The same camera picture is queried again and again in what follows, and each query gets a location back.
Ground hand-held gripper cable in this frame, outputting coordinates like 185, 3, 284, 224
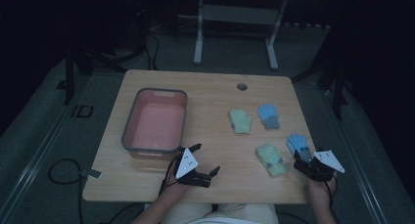
158, 152, 184, 197
322, 175, 339, 212

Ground black floor cable loop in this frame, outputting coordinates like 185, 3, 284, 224
48, 158, 83, 224

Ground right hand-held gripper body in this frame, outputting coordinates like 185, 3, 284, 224
301, 149, 346, 183

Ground white metal stand frame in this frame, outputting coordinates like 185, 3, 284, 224
177, 0, 290, 71

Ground person's left hand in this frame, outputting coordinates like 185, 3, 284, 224
161, 176, 194, 202

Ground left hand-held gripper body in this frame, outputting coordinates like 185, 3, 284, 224
174, 147, 211, 189

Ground person's light trousers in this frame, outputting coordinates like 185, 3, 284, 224
161, 202, 280, 224

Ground pink basin with grey rim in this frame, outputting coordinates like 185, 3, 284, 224
120, 87, 189, 161

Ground black background cable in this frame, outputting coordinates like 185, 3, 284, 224
143, 31, 161, 71

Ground person's right hand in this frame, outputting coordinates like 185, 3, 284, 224
307, 176, 338, 202

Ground blue knit glove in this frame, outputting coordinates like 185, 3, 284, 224
256, 103, 281, 130
286, 133, 312, 163

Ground left hand-held gripper cable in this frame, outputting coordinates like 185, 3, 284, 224
158, 152, 184, 197

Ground right hand-held gripper cable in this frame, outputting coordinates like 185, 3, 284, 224
322, 175, 339, 212

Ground metal floor rail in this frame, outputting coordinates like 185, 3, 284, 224
0, 70, 97, 224
321, 86, 390, 224

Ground light green knit glove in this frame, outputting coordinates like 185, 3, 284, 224
256, 143, 288, 178
228, 109, 254, 135

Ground black cable under table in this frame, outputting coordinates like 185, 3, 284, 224
101, 202, 146, 224

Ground black metal stand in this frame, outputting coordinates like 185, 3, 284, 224
57, 0, 148, 106
292, 22, 349, 120

